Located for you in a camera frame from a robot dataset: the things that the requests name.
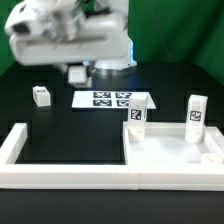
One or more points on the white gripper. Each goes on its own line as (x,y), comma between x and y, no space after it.
(56,32)

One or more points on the white square table top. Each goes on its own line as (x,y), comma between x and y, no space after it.
(165,143)

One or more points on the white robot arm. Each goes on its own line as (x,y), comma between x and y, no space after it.
(104,65)

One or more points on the white marker tag sheet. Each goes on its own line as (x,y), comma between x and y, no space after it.
(101,99)

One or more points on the white U-shaped fence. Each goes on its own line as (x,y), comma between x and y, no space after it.
(155,176)

